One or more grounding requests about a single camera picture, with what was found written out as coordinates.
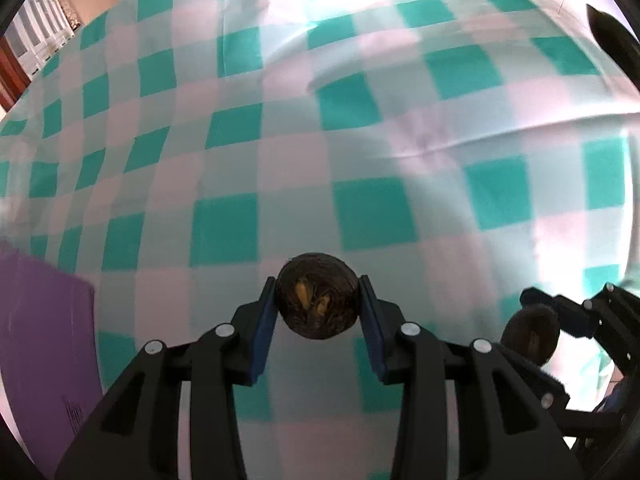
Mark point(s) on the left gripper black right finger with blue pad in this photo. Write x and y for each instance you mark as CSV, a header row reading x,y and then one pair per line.
x,y
504,430

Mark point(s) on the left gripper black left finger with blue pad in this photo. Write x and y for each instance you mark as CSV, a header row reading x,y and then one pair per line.
x,y
133,432

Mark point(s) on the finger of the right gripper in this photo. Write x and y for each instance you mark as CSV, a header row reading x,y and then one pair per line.
x,y
549,391
578,320

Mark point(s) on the dark brown fruit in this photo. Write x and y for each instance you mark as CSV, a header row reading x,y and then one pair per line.
x,y
533,333
317,296

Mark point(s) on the dark brown fruit back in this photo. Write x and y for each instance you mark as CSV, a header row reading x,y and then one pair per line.
x,y
317,296

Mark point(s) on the purple cardboard box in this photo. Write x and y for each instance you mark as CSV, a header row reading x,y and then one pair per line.
x,y
48,354

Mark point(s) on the teal white checkered tablecloth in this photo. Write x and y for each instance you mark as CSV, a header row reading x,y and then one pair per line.
x,y
176,153

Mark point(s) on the red wooden cabinet frame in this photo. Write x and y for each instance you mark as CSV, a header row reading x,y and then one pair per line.
x,y
13,79

